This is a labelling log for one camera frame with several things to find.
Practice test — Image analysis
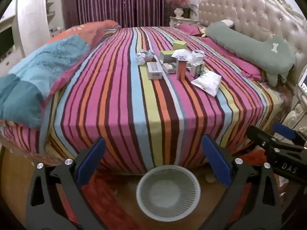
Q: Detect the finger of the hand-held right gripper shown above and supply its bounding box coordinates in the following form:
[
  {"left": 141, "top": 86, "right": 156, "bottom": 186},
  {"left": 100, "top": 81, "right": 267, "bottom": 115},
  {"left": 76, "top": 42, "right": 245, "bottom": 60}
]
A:
[
  {"left": 273, "top": 123, "right": 307, "bottom": 147},
  {"left": 247, "top": 126, "right": 307, "bottom": 157}
]

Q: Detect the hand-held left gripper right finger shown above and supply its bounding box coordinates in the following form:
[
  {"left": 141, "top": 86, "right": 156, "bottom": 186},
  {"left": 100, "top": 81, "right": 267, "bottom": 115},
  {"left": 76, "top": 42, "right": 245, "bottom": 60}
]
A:
[{"left": 201, "top": 134, "right": 284, "bottom": 230}]

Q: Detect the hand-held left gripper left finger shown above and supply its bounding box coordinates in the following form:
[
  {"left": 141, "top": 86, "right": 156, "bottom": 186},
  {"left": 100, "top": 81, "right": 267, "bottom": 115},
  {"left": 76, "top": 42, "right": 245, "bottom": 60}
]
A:
[{"left": 24, "top": 136, "right": 108, "bottom": 230}]

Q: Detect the white mesh wastebasket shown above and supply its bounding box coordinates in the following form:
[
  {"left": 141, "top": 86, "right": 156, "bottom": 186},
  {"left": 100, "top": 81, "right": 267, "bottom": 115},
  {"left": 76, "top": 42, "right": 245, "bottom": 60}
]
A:
[{"left": 136, "top": 165, "right": 201, "bottom": 218}]

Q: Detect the white plastic bag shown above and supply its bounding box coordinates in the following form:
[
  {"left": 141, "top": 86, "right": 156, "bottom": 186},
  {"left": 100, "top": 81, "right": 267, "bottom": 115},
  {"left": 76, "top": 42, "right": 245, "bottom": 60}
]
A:
[
  {"left": 191, "top": 71, "right": 222, "bottom": 97},
  {"left": 171, "top": 48, "right": 193, "bottom": 61}
]

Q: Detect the green and white carton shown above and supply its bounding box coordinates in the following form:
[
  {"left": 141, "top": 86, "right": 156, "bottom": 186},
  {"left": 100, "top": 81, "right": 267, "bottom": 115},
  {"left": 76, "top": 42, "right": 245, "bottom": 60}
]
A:
[{"left": 189, "top": 62, "right": 206, "bottom": 78}]

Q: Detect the tall orange box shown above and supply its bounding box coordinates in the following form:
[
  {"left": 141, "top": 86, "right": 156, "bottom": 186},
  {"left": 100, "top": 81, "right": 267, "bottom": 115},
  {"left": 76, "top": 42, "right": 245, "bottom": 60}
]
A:
[{"left": 176, "top": 59, "right": 187, "bottom": 81}]

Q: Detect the small white box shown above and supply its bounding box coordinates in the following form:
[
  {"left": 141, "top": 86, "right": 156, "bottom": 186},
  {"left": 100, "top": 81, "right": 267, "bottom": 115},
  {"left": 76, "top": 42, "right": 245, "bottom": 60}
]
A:
[{"left": 162, "top": 62, "right": 178, "bottom": 74}]

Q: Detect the white long box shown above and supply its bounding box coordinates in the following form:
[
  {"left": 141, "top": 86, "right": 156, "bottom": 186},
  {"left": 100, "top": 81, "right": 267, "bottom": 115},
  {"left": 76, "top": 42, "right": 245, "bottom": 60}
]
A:
[{"left": 146, "top": 62, "right": 164, "bottom": 80}]

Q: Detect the floral patterned mattress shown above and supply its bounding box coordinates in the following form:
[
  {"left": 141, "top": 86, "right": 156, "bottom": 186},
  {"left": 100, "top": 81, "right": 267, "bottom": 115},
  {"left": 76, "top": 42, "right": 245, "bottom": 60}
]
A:
[{"left": 261, "top": 80, "right": 294, "bottom": 127}]

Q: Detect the red rug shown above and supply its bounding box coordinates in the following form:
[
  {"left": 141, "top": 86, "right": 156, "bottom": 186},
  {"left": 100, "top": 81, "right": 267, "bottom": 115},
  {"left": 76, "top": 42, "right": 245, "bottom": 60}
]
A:
[{"left": 31, "top": 149, "right": 283, "bottom": 230}]

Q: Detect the white device with screen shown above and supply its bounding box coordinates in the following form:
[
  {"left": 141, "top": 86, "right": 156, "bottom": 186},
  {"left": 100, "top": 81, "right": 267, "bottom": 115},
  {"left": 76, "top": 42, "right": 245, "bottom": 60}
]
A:
[{"left": 297, "top": 65, "right": 307, "bottom": 89}]

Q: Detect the striped bed sheet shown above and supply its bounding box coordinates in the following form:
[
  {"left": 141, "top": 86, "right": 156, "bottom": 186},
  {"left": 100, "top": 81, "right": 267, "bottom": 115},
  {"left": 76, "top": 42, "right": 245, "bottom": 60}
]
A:
[{"left": 0, "top": 25, "right": 283, "bottom": 175}]

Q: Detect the green bone-print plush pillow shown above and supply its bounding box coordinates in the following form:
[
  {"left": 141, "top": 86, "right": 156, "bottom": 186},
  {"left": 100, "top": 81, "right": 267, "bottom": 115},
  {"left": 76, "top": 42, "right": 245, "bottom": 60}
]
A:
[{"left": 205, "top": 20, "right": 296, "bottom": 87}]

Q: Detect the orange and blue quilt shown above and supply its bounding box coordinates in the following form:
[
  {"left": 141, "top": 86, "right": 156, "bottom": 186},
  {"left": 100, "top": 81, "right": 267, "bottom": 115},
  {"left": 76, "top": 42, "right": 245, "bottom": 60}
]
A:
[{"left": 0, "top": 20, "right": 121, "bottom": 128}]

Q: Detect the beige tufted headboard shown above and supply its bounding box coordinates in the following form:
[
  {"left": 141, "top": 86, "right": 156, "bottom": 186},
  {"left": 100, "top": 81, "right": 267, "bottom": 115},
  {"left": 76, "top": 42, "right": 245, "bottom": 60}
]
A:
[{"left": 198, "top": 0, "right": 307, "bottom": 77}]

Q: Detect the small pink pillow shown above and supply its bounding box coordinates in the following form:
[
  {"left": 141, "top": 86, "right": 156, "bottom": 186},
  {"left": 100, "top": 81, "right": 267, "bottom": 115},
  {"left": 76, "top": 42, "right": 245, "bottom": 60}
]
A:
[{"left": 177, "top": 24, "right": 204, "bottom": 37}]

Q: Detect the small cream nightstand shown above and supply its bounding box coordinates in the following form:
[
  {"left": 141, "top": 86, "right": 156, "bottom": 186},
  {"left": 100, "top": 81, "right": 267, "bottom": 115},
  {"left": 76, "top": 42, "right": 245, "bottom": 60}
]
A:
[{"left": 169, "top": 17, "right": 201, "bottom": 28}]

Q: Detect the black television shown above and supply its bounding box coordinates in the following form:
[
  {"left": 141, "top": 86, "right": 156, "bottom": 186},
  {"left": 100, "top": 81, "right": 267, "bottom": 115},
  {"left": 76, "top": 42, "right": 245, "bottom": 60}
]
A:
[{"left": 0, "top": 26, "right": 14, "bottom": 61}]

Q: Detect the dark leafy plant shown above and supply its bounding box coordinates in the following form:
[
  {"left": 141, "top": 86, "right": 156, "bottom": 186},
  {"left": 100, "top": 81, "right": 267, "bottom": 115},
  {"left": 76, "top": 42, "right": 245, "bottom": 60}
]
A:
[{"left": 183, "top": 3, "right": 198, "bottom": 17}]

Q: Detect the white wardrobe unit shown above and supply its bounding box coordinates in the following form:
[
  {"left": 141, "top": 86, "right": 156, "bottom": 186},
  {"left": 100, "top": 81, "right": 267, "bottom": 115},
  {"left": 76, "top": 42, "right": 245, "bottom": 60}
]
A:
[{"left": 0, "top": 0, "right": 65, "bottom": 64}]

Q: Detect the purple curtain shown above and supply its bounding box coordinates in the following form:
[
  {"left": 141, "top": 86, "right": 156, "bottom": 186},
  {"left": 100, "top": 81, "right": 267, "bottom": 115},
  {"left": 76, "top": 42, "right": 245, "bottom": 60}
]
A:
[{"left": 63, "top": 0, "right": 181, "bottom": 28}]

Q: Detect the pink feather bouquet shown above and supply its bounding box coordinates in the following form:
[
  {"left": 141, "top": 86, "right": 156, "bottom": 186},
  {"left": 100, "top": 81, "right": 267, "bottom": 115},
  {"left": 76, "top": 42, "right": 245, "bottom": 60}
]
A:
[{"left": 165, "top": 0, "right": 191, "bottom": 9}]

